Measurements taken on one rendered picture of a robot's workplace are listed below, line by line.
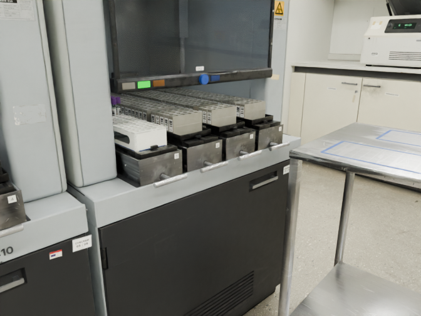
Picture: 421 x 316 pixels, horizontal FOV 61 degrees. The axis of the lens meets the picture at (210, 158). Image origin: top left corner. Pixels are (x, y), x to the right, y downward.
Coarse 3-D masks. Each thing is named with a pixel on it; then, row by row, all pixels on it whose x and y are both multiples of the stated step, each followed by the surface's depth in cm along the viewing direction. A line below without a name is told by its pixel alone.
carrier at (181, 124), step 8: (192, 112) 107; (200, 112) 107; (176, 120) 102; (184, 120) 104; (192, 120) 106; (200, 120) 108; (176, 128) 102; (184, 128) 104; (192, 128) 107; (200, 128) 109
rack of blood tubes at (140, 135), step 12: (120, 120) 103; (132, 120) 103; (144, 120) 103; (120, 132) 94; (132, 132) 90; (144, 132) 91; (156, 132) 93; (120, 144) 96; (132, 144) 91; (144, 144) 92; (156, 144) 94
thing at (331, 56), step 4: (328, 56) 358; (332, 56) 355; (336, 56) 352; (340, 56) 349; (344, 56) 346; (348, 56) 343; (352, 56) 341; (356, 56) 337; (360, 56) 335; (336, 60) 352; (340, 60) 350; (344, 60) 347; (348, 60) 344; (352, 60) 341; (356, 60) 338
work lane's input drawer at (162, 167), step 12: (168, 144) 97; (120, 156) 94; (132, 156) 91; (144, 156) 89; (156, 156) 90; (168, 156) 93; (180, 156) 96; (120, 168) 95; (132, 168) 90; (144, 168) 89; (156, 168) 91; (168, 168) 94; (180, 168) 97; (144, 180) 90; (156, 180) 92; (168, 180) 90
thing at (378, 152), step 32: (352, 128) 114; (384, 128) 115; (320, 160) 86; (352, 160) 84; (384, 160) 84; (416, 160) 84; (288, 192) 95; (288, 224) 97; (288, 256) 100; (288, 288) 103; (320, 288) 122; (352, 288) 122; (384, 288) 122
